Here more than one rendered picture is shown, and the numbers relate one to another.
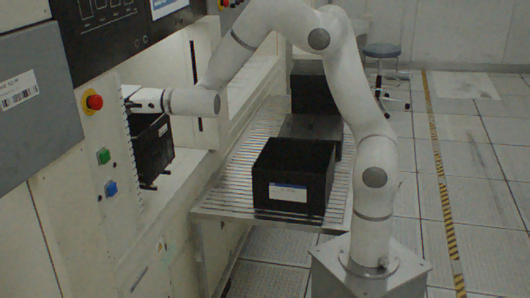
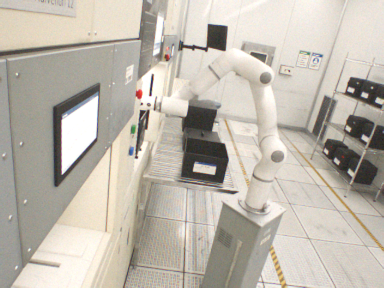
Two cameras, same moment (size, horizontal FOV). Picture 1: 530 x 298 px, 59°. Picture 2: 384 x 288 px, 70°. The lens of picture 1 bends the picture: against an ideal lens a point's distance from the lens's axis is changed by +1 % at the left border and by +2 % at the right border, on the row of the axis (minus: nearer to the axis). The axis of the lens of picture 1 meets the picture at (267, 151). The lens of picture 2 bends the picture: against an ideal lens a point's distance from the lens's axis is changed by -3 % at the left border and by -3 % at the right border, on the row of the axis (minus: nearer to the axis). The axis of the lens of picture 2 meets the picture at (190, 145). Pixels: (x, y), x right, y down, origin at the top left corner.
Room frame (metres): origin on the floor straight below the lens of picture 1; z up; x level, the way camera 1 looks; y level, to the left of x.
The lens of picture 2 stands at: (-0.04, 0.53, 1.61)
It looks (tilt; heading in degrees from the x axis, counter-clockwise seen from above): 22 degrees down; 342
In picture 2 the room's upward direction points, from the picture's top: 10 degrees clockwise
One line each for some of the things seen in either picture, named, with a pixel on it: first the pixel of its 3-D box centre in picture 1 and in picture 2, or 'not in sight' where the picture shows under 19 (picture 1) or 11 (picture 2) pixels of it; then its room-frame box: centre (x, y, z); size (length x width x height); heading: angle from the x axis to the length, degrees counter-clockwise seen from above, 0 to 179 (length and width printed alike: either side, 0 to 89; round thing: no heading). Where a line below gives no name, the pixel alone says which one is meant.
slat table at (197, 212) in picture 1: (298, 208); (184, 184); (2.01, -0.15, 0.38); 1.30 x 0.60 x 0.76; 165
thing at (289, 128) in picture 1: (311, 132); (201, 138); (1.98, -0.21, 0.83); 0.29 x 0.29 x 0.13; 78
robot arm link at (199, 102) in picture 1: (197, 102); (174, 106); (1.31, 0.21, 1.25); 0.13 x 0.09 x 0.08; 75
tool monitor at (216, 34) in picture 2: not in sight; (203, 38); (3.27, -0.47, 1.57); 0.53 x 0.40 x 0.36; 75
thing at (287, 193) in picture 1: (295, 174); (204, 159); (1.56, -0.10, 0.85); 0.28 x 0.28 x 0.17; 75
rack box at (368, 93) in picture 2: not in sight; (374, 93); (2.89, -2.85, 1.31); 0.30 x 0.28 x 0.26; 164
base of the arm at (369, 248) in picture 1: (370, 234); (258, 191); (1.16, -0.31, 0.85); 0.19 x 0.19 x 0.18
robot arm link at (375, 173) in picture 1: (375, 180); (270, 159); (1.13, -0.30, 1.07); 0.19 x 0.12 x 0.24; 164
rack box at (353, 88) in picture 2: not in sight; (359, 87); (3.25, -2.94, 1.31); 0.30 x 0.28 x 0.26; 170
